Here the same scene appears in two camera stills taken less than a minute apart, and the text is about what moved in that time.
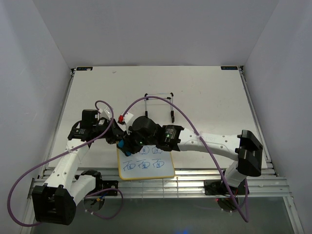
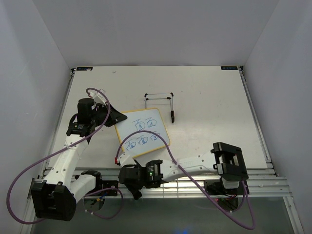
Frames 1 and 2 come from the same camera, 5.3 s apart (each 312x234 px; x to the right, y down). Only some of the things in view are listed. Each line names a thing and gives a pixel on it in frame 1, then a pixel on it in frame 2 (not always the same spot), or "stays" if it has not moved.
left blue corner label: (84, 68) stays
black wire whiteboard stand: (172, 108) stays
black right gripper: (129, 144) → (134, 188)
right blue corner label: (228, 68) stays
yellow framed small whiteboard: (150, 163) → (138, 144)
